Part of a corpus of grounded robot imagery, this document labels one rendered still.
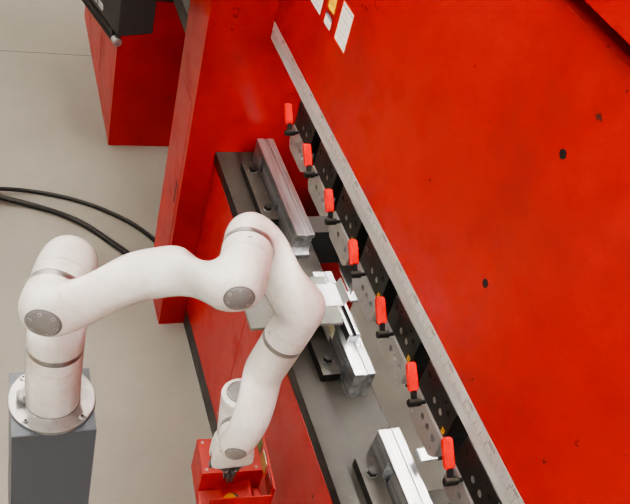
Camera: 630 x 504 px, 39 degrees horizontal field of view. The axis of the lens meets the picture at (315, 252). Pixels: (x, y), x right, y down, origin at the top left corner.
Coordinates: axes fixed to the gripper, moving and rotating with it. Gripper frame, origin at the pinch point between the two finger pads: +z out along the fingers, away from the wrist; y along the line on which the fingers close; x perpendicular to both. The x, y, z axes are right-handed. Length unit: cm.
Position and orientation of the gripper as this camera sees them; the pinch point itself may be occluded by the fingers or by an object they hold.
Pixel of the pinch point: (229, 473)
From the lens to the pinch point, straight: 220.9
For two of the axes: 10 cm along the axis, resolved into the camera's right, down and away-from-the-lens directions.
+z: -1.4, 7.3, 6.6
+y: -9.6, 0.5, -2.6
